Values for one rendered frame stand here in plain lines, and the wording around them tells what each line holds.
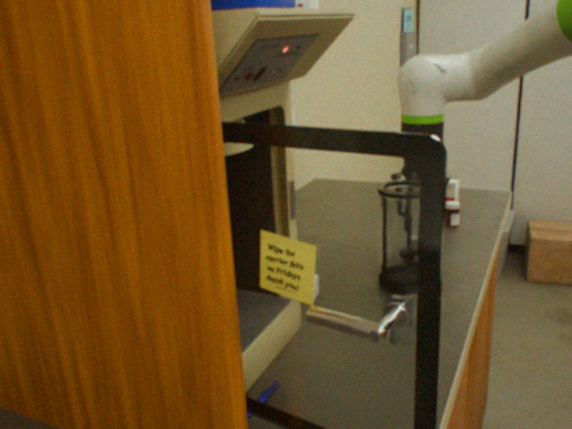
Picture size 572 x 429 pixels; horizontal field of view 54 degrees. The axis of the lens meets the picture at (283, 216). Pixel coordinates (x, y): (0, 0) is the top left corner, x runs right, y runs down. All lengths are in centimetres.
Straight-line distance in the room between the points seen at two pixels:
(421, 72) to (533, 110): 251
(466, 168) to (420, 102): 259
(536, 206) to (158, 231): 334
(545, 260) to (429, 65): 244
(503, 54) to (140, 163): 78
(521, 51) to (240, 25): 66
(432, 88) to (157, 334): 78
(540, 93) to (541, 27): 259
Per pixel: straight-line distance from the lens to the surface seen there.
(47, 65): 70
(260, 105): 86
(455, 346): 106
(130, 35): 61
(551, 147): 374
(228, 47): 64
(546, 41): 110
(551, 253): 353
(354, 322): 57
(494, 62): 121
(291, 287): 66
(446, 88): 124
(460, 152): 379
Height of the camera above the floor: 149
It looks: 19 degrees down
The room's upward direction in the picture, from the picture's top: 3 degrees counter-clockwise
